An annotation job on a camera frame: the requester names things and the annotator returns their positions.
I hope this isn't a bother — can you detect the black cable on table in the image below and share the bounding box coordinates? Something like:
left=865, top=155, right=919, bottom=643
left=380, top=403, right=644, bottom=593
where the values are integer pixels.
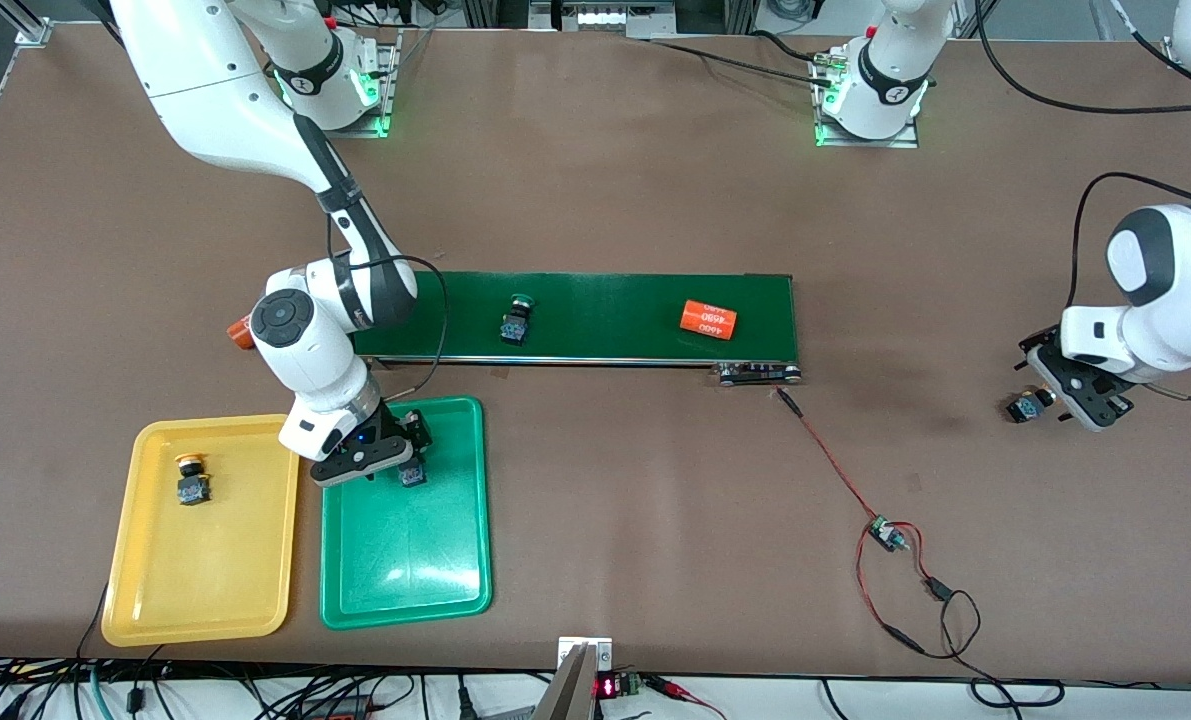
left=645, top=30, right=836, bottom=86

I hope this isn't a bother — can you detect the yellow push button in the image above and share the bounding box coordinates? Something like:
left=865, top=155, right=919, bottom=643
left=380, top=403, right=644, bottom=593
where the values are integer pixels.
left=174, top=452, right=214, bottom=507
left=1005, top=388, right=1056, bottom=424

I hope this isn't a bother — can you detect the yellow plastic tray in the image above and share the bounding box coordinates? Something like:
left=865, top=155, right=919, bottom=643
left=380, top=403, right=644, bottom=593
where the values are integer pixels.
left=101, top=414, right=302, bottom=648

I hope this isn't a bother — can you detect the red black twisted wire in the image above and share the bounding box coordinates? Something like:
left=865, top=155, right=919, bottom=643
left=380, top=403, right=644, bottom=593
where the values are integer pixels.
left=775, top=385, right=921, bottom=651

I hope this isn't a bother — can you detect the aluminium corner profile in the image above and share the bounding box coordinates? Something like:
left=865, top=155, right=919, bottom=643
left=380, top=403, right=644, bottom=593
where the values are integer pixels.
left=0, top=0, right=53, bottom=47

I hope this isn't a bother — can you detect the red clip lead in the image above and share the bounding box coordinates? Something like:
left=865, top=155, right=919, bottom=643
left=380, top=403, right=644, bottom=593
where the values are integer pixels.
left=645, top=675, right=728, bottom=720

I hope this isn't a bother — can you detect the green conveyor belt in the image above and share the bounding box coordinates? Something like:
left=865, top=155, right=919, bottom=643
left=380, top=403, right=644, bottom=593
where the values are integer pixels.
left=350, top=267, right=804, bottom=388

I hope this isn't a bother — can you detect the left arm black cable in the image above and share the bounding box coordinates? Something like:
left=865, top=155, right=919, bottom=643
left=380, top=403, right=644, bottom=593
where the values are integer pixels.
left=975, top=0, right=1191, bottom=401

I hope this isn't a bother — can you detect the black power cable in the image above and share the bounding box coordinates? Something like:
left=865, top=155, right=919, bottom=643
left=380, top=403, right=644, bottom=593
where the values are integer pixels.
left=880, top=575, right=1066, bottom=711

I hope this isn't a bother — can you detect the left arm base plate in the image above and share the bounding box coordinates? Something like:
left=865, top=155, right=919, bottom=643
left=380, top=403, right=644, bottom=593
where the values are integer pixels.
left=813, top=55, right=921, bottom=149

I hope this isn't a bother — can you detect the bright light box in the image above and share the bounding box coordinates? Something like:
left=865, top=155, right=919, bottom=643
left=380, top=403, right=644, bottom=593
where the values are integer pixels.
left=530, top=0, right=678, bottom=39

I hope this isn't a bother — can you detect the green plastic tray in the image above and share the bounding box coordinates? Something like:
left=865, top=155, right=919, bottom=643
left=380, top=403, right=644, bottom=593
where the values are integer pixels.
left=320, top=396, right=494, bottom=631

